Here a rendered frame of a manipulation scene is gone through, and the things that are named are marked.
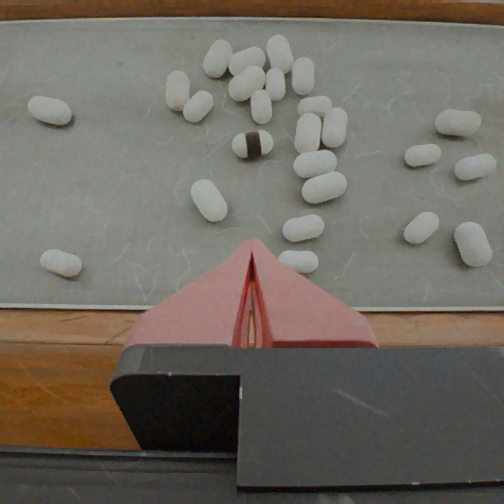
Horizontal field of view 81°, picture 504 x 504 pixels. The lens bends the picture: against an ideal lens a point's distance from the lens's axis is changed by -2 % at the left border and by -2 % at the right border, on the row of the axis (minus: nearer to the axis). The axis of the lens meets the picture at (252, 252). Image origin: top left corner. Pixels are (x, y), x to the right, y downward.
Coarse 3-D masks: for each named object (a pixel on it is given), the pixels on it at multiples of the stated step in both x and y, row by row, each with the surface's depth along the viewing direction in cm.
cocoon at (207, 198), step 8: (200, 184) 24; (208, 184) 24; (192, 192) 24; (200, 192) 24; (208, 192) 24; (216, 192) 24; (200, 200) 24; (208, 200) 23; (216, 200) 24; (224, 200) 24; (200, 208) 24; (208, 208) 23; (216, 208) 23; (224, 208) 24; (208, 216) 24; (216, 216) 24; (224, 216) 24
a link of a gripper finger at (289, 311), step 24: (264, 264) 9; (264, 288) 7; (288, 288) 7; (312, 288) 7; (264, 312) 6; (288, 312) 6; (312, 312) 6; (336, 312) 6; (264, 336) 7; (288, 336) 5; (312, 336) 5; (336, 336) 5; (360, 336) 5
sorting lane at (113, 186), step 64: (0, 64) 29; (64, 64) 29; (128, 64) 29; (192, 64) 29; (320, 64) 29; (384, 64) 29; (448, 64) 30; (0, 128) 28; (64, 128) 28; (128, 128) 28; (192, 128) 28; (256, 128) 28; (384, 128) 28; (0, 192) 26; (64, 192) 26; (128, 192) 26; (256, 192) 26; (384, 192) 26; (448, 192) 26; (0, 256) 24; (128, 256) 25; (192, 256) 25; (320, 256) 25; (384, 256) 25; (448, 256) 25
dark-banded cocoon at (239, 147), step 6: (264, 132) 25; (234, 138) 25; (240, 138) 25; (264, 138) 25; (270, 138) 25; (234, 144) 25; (240, 144) 25; (264, 144) 25; (270, 144) 25; (234, 150) 26; (240, 150) 25; (246, 150) 25; (264, 150) 26; (240, 156) 26; (246, 156) 26
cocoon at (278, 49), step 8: (272, 40) 28; (280, 40) 27; (272, 48) 28; (280, 48) 27; (288, 48) 28; (272, 56) 28; (280, 56) 27; (288, 56) 27; (272, 64) 28; (280, 64) 27; (288, 64) 27
